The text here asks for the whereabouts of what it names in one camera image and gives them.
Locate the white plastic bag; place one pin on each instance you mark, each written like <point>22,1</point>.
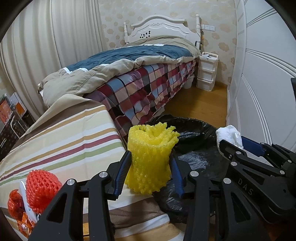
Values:
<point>230,134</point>

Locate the cream curtain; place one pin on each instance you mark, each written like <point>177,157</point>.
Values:
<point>45,37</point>

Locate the dark patterned storage basket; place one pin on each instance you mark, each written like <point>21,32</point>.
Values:
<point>12,131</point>

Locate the orange plastic bag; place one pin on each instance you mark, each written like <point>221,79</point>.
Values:
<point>15,205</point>

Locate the orange snack wrapper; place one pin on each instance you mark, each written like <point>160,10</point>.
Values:
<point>25,226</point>

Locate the yellow foam fruit net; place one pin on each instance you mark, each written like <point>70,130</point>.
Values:
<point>150,147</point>

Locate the blue beige duvet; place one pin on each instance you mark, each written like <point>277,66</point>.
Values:
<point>85,76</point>

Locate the white bucket under bed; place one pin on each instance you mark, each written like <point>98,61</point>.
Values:
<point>188,83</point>

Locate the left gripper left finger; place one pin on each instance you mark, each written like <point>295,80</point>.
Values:
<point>63,218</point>

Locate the wall socket plate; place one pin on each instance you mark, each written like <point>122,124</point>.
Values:
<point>208,27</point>

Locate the red foam fruit net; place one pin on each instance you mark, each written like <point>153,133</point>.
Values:
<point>41,187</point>

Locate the striped table cloth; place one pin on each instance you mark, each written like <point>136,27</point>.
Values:
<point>76,139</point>

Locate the white drawer unit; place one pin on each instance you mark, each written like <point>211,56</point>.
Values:
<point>207,71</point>

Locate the cardboard box with labels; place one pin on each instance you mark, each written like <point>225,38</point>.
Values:
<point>5,112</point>

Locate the white bed headboard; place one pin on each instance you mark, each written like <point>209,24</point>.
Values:
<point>156,25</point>

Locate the black lined trash bin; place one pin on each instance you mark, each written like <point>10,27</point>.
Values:
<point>196,146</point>

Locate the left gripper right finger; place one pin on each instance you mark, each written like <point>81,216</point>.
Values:
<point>189,184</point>

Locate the plaid bed sheet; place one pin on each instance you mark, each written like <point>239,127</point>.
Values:
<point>134,98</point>

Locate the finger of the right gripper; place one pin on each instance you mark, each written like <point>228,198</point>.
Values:
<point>274,154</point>
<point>234,154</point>

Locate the white orange box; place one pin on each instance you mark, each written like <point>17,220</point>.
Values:
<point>18,104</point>

